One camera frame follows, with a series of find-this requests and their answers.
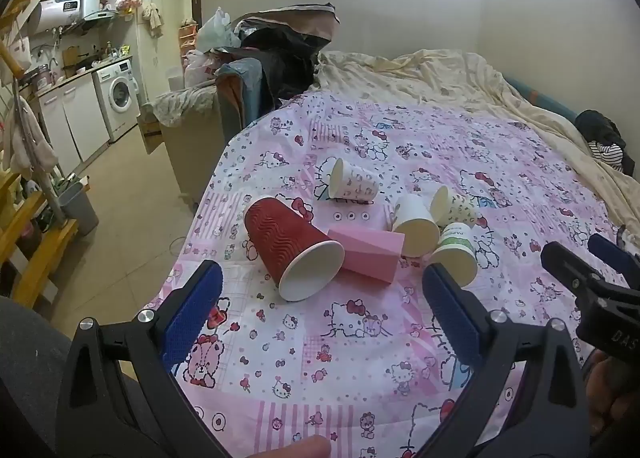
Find person's grey trouser leg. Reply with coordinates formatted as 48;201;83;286
0;295;73;458

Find white water heater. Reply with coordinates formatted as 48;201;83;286
27;0;102;36

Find armchair with floral cover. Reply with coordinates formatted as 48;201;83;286
152;86;236;205

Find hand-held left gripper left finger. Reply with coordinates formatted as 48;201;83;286
55;259;236;458

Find plain white paper cup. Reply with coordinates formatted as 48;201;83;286
392;194;441;258

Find pink cartoon printed bedsheet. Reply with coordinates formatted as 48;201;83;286
141;90;640;458

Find red ribbed paper cup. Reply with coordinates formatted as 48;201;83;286
243;195;347;302

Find person's right hand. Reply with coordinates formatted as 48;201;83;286
582;350;640;439

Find person's left hand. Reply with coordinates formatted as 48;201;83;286
257;435;332;458

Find black garment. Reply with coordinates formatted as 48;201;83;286
574;110;629;175

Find white cloth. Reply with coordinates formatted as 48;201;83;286
616;224;640;255

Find blue jeans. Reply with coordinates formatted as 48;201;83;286
215;59;264;139

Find hanging pink towel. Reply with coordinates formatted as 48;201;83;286
9;96;59;175

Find white spotted paper cup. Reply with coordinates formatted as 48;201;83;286
430;185;479;229

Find cream quilt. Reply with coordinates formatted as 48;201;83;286
311;50;640;226

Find white tote bag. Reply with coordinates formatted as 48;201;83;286
6;34;32;74

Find hanging beige cloth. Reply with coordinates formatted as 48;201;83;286
142;2;164;39

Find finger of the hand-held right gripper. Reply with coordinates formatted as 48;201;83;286
541;241;609;299
587;234;640;289

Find pink and white plastic bag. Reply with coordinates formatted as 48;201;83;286
184;50;222;87

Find white letter-print paper cup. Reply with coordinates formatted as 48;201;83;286
328;158;380;201

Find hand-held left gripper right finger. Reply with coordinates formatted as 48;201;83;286
415;263;592;458

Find teal bed edge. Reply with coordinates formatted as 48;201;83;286
501;74;582;125

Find pink faceted box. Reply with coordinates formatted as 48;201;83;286
327;225;406;285

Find rice cooker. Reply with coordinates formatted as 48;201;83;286
19;64;54;89

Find striped garment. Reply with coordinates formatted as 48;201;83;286
588;140;624;167

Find cardboard box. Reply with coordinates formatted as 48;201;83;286
137;104;164;155

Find white washing machine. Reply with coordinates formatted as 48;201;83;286
92;58;142;143

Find grey trash bin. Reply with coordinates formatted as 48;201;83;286
56;181;100;237

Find green label paper cup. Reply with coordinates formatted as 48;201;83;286
428;223;477;288

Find shoe rack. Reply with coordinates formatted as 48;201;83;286
178;19;199;52

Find white kitchen base cabinet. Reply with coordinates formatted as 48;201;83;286
37;72;111;175

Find pile of dark clothes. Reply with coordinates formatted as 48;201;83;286
238;28;333;111

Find tall white cabinet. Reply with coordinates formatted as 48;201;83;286
135;0;164;107

